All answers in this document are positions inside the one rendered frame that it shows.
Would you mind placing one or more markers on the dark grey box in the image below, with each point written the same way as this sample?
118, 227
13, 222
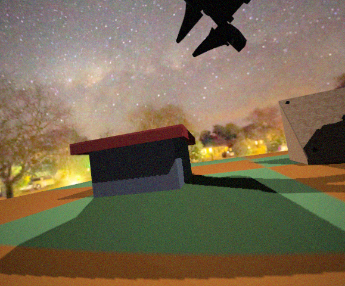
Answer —
149, 167

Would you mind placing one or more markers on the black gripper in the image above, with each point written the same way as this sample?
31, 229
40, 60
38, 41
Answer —
222, 35

